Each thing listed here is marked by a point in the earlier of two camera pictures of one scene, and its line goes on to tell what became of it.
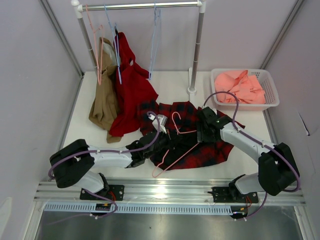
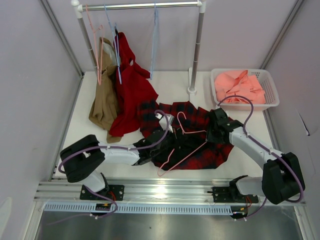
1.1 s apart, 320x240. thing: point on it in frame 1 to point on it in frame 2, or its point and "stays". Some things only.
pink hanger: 194,145 to 159,173
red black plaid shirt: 177,122 stays
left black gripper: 168,138 stays
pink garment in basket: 247,88 stays
